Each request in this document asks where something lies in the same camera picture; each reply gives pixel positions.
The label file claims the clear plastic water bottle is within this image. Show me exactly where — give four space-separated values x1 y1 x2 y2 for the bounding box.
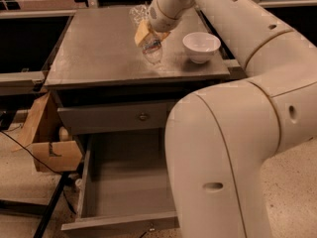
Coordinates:
129 5 162 64

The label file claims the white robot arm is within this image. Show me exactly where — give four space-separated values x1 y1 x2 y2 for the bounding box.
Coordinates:
148 0 317 238

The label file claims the right grey metal rail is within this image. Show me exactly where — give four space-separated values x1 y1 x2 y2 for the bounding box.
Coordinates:
224 59 247 80

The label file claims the grey wooden drawer cabinet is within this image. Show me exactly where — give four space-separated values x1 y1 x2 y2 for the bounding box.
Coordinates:
44 4 232 151

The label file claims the grey metal rail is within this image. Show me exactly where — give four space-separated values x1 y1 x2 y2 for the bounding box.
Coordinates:
0 70 48 96
224 59 247 80

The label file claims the grey open middle drawer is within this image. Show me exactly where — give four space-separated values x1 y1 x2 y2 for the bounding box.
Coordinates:
61 129 178 238

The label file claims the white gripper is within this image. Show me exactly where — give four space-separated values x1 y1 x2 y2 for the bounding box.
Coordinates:
134 0 179 47

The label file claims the grey top drawer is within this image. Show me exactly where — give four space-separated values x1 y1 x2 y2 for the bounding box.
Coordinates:
57 100 175 135

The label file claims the left grey metal rail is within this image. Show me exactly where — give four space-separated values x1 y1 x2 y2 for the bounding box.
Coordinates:
0 70 48 96

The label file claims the black metal stand leg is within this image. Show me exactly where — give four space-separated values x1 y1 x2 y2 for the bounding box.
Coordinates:
33 172 69 238

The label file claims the white ceramic bowl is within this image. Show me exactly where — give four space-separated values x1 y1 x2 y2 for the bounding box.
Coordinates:
182 32 221 63

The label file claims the black cable on floor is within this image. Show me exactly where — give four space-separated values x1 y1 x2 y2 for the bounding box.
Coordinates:
0 129 77 215

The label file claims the round brass top knob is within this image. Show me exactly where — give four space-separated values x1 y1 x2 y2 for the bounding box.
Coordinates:
139 113 149 121

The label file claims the brown cardboard box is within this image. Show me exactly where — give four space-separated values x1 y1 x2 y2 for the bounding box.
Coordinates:
13 93 82 173

